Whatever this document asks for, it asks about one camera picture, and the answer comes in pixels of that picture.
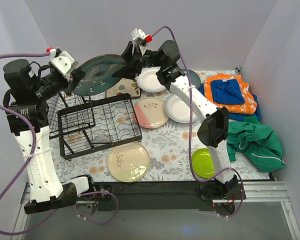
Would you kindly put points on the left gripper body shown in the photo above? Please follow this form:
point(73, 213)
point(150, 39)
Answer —
point(71, 81)

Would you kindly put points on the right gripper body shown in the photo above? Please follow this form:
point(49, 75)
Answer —
point(129, 62)

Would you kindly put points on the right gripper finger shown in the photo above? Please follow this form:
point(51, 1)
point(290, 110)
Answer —
point(130, 71)
point(129, 53)

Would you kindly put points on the large dark teal plate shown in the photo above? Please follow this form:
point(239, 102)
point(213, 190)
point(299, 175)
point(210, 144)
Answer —
point(98, 76)

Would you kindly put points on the black wire dish rack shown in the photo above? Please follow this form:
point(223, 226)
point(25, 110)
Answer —
point(82, 125)

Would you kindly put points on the cream green plate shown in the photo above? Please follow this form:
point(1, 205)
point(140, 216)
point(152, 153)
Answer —
point(128, 162)

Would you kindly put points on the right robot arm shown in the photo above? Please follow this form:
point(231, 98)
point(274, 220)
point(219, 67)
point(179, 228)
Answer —
point(214, 120)

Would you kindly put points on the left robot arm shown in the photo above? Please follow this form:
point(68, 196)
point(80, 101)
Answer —
point(28, 95)

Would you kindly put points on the white bowl plate rear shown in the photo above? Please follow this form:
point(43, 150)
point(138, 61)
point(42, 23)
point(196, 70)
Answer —
point(148, 80)

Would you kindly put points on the white bowl plate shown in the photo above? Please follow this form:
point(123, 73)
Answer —
point(148, 80)
point(176, 109)

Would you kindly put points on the square floral plate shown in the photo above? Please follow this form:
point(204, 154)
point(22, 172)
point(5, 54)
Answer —
point(125, 86)

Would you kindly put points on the small teal plate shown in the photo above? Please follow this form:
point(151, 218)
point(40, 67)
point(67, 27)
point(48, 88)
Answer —
point(195, 79)

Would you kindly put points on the pink cream plate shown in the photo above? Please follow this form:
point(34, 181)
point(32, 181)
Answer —
point(150, 113)

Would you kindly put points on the white bowl plate front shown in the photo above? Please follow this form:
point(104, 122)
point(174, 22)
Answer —
point(176, 109)

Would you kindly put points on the blue folded cloth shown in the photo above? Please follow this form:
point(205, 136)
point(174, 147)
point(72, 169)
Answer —
point(227, 92)

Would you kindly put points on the dark blue cloth underneath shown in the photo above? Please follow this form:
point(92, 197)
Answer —
point(238, 116)

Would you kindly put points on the orange floral cloth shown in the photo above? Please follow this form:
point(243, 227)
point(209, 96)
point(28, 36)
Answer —
point(249, 107)

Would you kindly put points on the lime green plate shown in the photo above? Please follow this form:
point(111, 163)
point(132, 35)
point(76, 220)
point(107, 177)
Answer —
point(202, 163)

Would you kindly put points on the green jacket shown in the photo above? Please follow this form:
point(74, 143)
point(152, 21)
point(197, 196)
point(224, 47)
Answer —
point(258, 142)

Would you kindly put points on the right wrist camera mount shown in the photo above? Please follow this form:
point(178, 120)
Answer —
point(140, 38)

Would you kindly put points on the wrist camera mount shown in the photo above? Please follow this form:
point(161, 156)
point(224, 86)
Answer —
point(62, 61)
point(140, 38)

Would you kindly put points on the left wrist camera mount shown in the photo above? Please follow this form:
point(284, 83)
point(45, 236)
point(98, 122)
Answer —
point(62, 61)

